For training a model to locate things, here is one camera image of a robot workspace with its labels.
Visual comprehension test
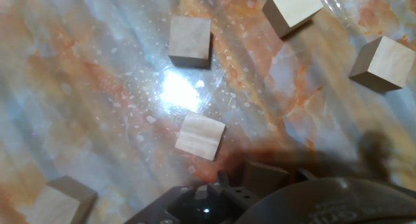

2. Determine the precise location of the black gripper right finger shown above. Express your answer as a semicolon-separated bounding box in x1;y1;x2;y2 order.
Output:
294;168;318;183

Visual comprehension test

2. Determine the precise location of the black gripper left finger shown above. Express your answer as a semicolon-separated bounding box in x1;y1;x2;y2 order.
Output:
123;170;261;224

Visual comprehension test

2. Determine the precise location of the small wooden cube block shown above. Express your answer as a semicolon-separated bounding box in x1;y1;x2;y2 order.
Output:
168;15;213;69
261;0;325;39
348;35;416;92
25;175;98;224
243;161;291;199
174;111;227;162

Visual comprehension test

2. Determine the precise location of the orange marble pattern sheet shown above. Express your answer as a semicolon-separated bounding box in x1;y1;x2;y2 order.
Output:
0;0;416;224

